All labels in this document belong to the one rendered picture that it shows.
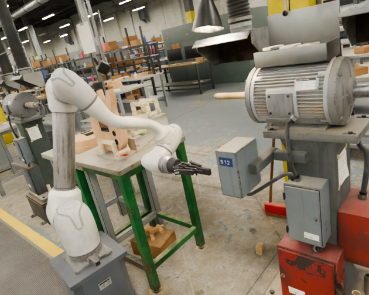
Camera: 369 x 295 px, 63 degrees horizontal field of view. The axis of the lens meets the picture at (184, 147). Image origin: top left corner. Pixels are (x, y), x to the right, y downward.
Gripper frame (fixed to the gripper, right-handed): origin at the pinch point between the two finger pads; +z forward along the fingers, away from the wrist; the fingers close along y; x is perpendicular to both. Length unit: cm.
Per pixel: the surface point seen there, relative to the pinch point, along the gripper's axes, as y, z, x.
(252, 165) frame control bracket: 0.9, 26.4, 6.7
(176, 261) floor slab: -23, -66, -97
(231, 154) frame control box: 8.0, 22.2, 14.1
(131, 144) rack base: -16, -73, 1
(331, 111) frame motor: -15, 51, 24
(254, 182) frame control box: -2.3, 24.2, -2.5
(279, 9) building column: -114, -10, 65
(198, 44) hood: -23, -10, 54
